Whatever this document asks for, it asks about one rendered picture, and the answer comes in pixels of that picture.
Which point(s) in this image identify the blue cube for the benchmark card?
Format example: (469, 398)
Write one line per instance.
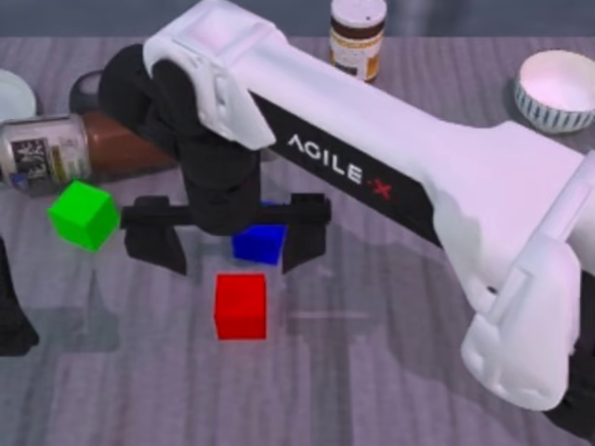
(258, 244)

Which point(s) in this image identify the green cube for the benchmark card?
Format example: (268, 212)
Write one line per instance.
(83, 216)

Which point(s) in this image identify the red cube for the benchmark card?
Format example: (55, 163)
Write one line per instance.
(240, 306)

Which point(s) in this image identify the brown bottle with white label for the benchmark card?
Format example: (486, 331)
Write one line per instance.
(70, 151)

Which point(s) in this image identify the brown jar with white lid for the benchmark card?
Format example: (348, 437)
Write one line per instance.
(357, 39)

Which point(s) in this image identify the white round dish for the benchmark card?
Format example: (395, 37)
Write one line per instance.
(14, 95)

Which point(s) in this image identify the white bowl with striped rim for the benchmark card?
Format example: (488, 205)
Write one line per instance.
(554, 90)

